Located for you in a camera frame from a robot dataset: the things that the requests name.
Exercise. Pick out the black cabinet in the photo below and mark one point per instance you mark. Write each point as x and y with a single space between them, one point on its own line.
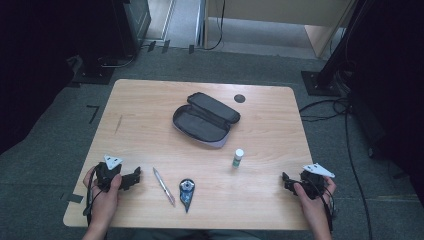
126 26

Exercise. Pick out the silver pink pen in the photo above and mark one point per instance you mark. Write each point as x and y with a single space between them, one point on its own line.
164 187

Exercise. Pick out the dark curtain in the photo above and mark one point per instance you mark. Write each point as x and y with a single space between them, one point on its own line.
396 83
30 66

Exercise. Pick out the white green glue stick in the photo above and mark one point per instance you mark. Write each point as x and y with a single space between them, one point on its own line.
238 158

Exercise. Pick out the black round table grommet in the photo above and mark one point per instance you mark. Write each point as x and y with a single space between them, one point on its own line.
239 98

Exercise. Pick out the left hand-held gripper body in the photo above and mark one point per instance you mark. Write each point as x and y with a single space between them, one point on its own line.
106 173

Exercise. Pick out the black zip pencil case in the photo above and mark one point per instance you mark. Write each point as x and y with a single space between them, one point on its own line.
203 121

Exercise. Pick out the person's right hand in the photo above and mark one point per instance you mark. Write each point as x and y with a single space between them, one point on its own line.
311 206

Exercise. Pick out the grey floor tape strip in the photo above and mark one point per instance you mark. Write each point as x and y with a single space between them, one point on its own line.
74 198

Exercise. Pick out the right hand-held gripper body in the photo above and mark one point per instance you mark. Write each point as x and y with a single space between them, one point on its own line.
313 181

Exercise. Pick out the black metal stand with base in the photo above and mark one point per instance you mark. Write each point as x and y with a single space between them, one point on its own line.
328 73

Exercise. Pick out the light wooden furniture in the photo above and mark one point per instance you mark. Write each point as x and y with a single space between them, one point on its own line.
266 11

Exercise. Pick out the person's left hand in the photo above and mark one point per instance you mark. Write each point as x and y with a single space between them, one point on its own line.
105 203

